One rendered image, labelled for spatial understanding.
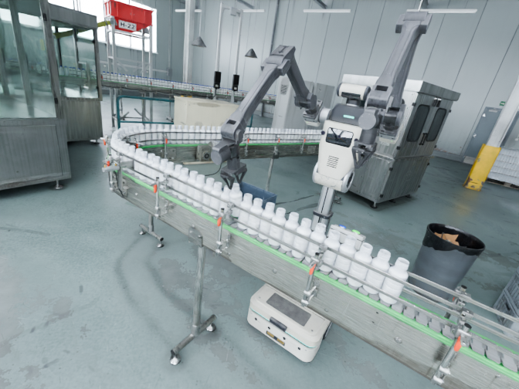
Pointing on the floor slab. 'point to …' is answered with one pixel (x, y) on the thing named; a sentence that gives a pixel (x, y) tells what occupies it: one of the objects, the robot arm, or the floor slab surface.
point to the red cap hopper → (127, 12)
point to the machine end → (420, 143)
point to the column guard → (481, 167)
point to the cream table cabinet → (201, 113)
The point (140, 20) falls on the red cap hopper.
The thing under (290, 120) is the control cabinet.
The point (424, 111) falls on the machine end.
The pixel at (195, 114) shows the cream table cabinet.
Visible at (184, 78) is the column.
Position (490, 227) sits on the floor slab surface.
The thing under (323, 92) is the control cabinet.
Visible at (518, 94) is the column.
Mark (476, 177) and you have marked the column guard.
